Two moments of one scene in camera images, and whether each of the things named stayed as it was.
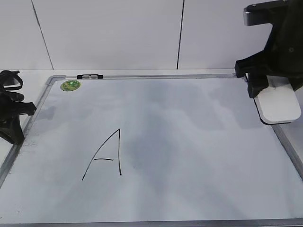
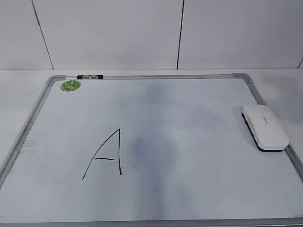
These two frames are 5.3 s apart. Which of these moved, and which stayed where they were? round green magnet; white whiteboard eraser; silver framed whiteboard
Moved: white whiteboard eraser
Stayed: round green magnet; silver framed whiteboard
